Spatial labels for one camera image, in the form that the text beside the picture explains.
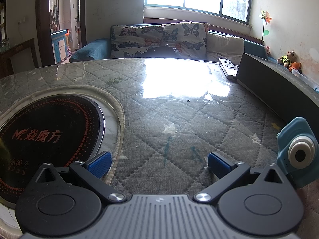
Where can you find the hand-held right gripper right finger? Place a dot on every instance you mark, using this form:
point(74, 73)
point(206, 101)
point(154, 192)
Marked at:
point(218, 163)

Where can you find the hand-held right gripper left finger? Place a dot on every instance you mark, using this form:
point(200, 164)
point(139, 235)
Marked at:
point(99, 164)

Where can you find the black round induction cooktop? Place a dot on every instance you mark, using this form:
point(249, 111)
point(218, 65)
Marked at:
point(49, 119)

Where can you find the grey quilted star table cover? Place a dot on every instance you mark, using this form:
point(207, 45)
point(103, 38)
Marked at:
point(174, 109)

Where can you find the black box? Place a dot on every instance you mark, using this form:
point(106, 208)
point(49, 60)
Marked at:
point(269, 84)

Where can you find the grey remote control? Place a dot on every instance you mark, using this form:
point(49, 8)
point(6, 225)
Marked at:
point(228, 67)

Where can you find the pink quilted cloth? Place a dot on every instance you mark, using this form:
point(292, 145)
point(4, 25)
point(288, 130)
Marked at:
point(310, 204)

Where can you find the blue sofa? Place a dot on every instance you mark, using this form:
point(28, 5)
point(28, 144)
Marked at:
point(92, 47)

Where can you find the white pillow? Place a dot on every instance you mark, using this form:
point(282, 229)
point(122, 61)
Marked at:
point(224, 44)

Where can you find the clear plastic box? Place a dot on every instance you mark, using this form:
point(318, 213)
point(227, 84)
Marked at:
point(297, 72)

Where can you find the small pink plush toy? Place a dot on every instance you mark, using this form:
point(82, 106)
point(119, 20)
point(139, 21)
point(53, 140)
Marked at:
point(267, 50)

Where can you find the orange plush toy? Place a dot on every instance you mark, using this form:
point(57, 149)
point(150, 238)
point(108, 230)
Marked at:
point(295, 66)

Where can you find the teddy bear in green vest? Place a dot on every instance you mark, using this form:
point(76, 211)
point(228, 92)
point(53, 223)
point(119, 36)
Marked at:
point(286, 59)

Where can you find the blue and white cabinet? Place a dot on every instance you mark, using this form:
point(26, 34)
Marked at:
point(58, 44)

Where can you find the black bag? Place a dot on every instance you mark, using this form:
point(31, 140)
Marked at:
point(159, 51)

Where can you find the butterfly print pillow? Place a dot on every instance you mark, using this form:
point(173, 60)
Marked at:
point(129, 37)
point(189, 37)

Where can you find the dark wooden table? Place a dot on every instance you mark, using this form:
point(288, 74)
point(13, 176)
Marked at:
point(22, 46)

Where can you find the colourful pinwheel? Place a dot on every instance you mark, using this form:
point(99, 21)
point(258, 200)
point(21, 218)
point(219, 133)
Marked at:
point(266, 17)

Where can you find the blue toy camera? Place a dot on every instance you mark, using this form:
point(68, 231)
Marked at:
point(289, 139)

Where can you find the dark wooden door frame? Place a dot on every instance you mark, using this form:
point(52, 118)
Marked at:
point(46, 29)

